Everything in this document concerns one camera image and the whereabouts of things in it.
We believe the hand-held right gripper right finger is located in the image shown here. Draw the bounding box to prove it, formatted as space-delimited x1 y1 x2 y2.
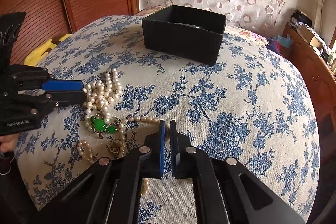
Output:
170 120 308 224

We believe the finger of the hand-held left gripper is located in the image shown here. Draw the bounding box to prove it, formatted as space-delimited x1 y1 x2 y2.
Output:
17 91 88 115
16 69 85 92

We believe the navy and red blanket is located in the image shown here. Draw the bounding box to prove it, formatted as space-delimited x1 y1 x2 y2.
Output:
265 38 283 55

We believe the person's left hand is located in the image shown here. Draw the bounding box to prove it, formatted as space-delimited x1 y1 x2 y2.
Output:
0 133 18 153

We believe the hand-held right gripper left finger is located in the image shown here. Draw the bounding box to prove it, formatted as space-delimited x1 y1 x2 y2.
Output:
34 120 167 224

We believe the white pearl necklace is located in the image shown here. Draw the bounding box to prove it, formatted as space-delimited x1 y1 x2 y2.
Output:
77 68 163 196

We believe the thin white cord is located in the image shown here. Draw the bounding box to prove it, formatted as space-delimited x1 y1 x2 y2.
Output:
0 153 14 176

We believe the pile of dark clothes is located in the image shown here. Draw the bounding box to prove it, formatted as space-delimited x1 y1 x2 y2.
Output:
290 9 313 29

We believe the cardboard box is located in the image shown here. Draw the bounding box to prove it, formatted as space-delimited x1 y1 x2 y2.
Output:
299 25 326 47

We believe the black square box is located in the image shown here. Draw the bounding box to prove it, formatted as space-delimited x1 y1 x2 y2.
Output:
142 5 227 66

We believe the long wooden cabinet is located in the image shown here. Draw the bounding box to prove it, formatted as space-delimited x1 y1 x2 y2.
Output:
282 23 336 119

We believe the blue floral cloth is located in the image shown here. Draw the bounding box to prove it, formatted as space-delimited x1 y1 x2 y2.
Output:
14 15 321 224

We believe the light blue bag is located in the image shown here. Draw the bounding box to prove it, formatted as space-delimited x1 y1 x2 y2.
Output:
273 35 293 50

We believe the yellow plastic object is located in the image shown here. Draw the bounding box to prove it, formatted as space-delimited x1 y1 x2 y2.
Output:
24 34 72 66

